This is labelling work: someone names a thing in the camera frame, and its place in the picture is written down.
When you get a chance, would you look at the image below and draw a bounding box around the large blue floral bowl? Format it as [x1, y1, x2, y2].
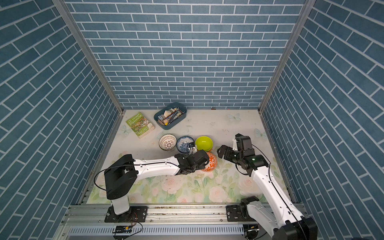
[176, 136, 195, 154]

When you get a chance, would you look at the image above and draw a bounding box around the orange floral bowl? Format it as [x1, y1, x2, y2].
[203, 152, 218, 172]

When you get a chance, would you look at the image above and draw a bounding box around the lime green plastic bowl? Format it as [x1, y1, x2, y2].
[195, 136, 213, 152]

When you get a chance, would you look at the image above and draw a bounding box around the maroon patterned white bowl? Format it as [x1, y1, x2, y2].
[159, 134, 177, 151]

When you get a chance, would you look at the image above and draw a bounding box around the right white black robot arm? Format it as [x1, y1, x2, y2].
[217, 134, 318, 240]

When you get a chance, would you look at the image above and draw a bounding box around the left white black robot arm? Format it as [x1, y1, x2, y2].
[94, 150, 210, 216]

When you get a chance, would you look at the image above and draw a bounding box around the teal plastic bin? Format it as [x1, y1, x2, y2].
[154, 102, 187, 130]

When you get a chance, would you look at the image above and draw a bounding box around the green paperback book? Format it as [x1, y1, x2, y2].
[126, 112, 155, 139]

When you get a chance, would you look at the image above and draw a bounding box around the right circuit board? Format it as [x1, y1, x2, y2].
[243, 224, 260, 240]

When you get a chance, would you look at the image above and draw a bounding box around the circuit board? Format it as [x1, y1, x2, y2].
[243, 224, 260, 240]
[113, 226, 133, 235]

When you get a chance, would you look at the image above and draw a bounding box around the left circuit board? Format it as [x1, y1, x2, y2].
[113, 226, 133, 235]

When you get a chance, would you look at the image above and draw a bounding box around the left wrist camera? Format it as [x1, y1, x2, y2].
[188, 143, 197, 155]

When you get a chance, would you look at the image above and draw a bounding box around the aluminium mounting rail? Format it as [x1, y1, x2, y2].
[61, 203, 310, 226]

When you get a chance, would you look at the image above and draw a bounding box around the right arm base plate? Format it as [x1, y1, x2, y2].
[226, 205, 253, 222]

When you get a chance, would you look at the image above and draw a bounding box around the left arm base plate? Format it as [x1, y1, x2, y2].
[104, 206, 148, 223]

